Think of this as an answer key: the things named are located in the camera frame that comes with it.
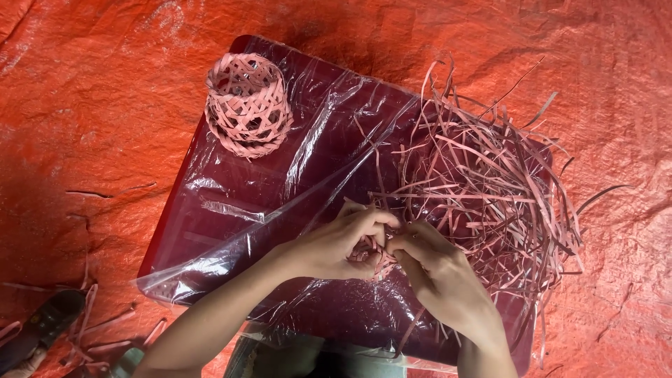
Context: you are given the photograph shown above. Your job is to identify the person's left hand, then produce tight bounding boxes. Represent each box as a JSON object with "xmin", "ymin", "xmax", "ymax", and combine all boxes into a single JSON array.
[{"xmin": 288, "ymin": 202, "xmax": 403, "ymax": 282}]

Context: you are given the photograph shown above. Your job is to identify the person's right hand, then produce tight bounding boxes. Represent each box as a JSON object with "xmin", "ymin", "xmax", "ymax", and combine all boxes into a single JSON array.
[{"xmin": 385, "ymin": 220, "xmax": 501, "ymax": 340}]

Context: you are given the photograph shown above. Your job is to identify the small unfinished woven strip piece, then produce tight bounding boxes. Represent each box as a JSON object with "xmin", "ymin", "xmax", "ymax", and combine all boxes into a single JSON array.
[{"xmin": 349, "ymin": 234, "xmax": 401, "ymax": 282}]

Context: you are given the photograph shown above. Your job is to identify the pile of loose pink strips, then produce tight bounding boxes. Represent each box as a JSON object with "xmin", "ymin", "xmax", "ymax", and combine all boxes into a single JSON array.
[{"xmin": 344, "ymin": 55, "xmax": 633, "ymax": 369}]

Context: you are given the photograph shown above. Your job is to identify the dark red plastic table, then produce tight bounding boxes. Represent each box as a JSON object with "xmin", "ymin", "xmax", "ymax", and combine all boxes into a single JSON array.
[{"xmin": 137, "ymin": 35, "xmax": 553, "ymax": 377}]

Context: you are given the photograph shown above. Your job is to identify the person's blue jeans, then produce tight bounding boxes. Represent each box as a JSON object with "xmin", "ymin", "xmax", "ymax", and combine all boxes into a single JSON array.
[{"xmin": 223, "ymin": 330, "xmax": 409, "ymax": 378}]

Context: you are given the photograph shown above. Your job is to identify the clear plastic wrap sheet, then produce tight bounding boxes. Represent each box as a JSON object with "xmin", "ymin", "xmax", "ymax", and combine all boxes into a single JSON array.
[{"xmin": 131, "ymin": 36, "xmax": 541, "ymax": 375}]

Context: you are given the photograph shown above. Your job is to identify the pink woven strip basket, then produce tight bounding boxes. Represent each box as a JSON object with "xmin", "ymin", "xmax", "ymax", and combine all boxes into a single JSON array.
[{"xmin": 204, "ymin": 52, "xmax": 294, "ymax": 160}]

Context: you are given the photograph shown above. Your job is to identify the thin dark strip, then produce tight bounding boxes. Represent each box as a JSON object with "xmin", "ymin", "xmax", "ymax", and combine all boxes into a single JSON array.
[{"xmin": 65, "ymin": 181, "xmax": 158, "ymax": 200}]

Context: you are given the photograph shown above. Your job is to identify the scattered pink strip offcuts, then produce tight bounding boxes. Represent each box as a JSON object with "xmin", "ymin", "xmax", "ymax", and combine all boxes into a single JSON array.
[{"xmin": 0, "ymin": 262, "xmax": 169, "ymax": 371}]

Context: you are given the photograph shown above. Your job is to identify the orange tarpaulin ground sheet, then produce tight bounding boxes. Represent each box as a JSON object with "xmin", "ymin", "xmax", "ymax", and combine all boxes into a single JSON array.
[{"xmin": 0, "ymin": 0, "xmax": 672, "ymax": 378}]

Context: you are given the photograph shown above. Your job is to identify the black sandal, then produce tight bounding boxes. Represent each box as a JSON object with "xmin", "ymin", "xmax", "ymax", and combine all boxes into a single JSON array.
[{"xmin": 0, "ymin": 288, "xmax": 88, "ymax": 377}]

